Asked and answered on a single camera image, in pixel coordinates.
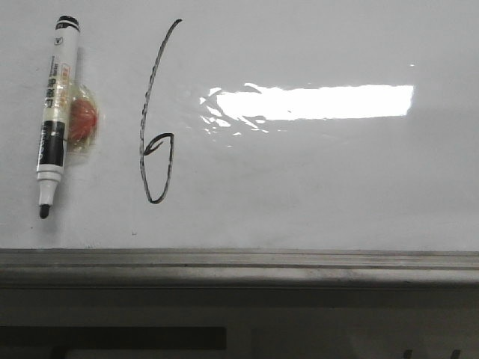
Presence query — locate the white whiteboard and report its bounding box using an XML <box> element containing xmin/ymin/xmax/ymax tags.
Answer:
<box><xmin>1</xmin><ymin>1</ymin><xmax>478</xmax><ymax>251</ymax></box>

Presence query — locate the red magnet taped to marker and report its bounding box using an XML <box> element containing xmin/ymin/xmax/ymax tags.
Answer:
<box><xmin>67</xmin><ymin>84</ymin><xmax>101</xmax><ymax>153</ymax></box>

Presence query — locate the black white whiteboard marker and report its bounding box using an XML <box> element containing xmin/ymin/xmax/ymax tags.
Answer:
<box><xmin>36</xmin><ymin>15</ymin><xmax>80</xmax><ymax>219</ymax></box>

